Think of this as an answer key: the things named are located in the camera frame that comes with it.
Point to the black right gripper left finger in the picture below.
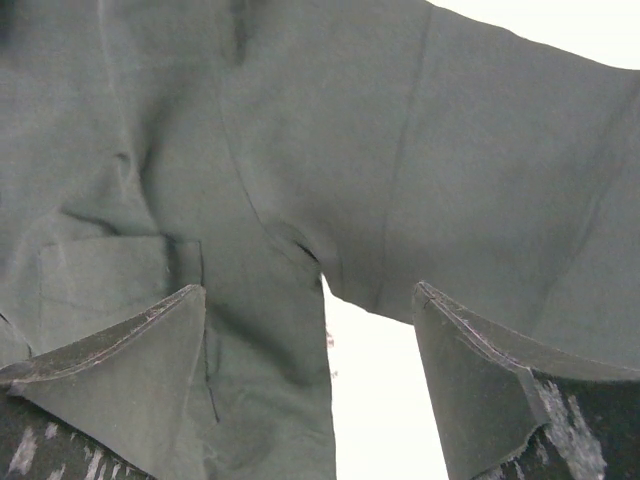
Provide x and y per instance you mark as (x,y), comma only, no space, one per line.
(109,406)

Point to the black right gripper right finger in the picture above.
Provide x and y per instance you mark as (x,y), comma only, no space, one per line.
(509,407)

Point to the black button-up shirt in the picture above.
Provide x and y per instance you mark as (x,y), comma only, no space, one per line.
(269,150)

